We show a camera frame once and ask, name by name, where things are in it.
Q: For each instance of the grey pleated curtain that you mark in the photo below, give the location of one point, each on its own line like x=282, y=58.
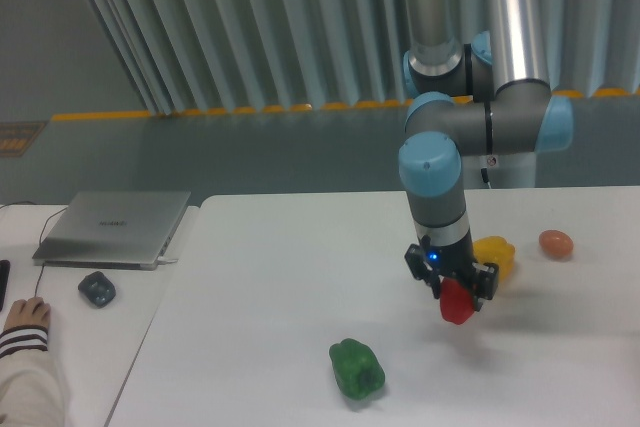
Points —
x=240, y=55

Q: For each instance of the person's hand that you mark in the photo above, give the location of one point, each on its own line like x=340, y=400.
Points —
x=33, y=312

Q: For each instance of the red bell pepper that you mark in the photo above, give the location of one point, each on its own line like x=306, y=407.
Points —
x=456, y=303

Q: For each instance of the dark grey small tray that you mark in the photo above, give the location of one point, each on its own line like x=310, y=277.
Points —
x=97, y=289

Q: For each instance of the green bell pepper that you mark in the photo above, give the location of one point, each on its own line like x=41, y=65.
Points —
x=356, y=369

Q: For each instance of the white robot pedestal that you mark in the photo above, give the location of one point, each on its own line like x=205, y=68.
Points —
x=500, y=171

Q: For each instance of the silver closed laptop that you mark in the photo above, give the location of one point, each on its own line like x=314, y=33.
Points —
x=114, y=230

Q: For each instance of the yellow bell pepper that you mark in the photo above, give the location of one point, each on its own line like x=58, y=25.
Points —
x=496, y=250

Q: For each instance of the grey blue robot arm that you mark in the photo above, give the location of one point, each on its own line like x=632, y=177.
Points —
x=469, y=102

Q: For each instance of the striped cream sleeve forearm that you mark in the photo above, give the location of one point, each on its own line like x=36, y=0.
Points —
x=31, y=393

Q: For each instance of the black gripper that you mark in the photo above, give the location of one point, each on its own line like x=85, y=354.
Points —
x=428, y=261

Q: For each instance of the white laptop plug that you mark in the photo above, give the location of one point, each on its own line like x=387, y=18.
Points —
x=166, y=261

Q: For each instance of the black phone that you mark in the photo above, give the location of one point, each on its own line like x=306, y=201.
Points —
x=5, y=267

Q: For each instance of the brown egg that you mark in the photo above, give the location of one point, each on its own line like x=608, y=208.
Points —
x=556, y=244

